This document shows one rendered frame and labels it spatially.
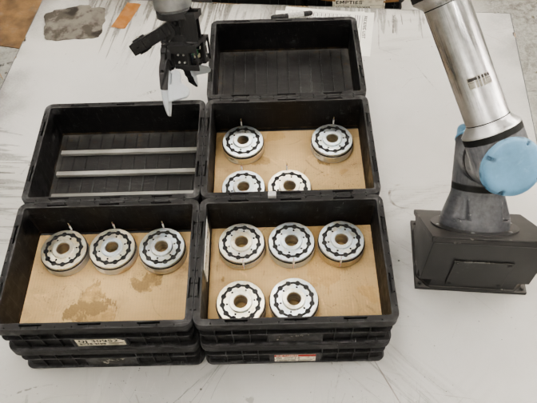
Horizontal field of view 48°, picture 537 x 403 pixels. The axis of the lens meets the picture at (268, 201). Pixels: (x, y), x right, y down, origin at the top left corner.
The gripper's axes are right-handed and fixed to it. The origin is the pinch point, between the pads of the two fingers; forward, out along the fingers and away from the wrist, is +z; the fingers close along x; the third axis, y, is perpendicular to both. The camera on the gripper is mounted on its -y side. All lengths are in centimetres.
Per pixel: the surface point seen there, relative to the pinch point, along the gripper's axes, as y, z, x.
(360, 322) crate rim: 43, 31, -27
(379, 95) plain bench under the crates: 35, 24, 59
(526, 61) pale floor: 87, 63, 186
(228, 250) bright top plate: 11.9, 28.8, -13.8
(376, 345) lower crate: 46, 43, -22
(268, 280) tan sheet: 21.3, 34.4, -15.5
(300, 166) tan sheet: 21.5, 23.7, 14.9
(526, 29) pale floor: 87, 56, 208
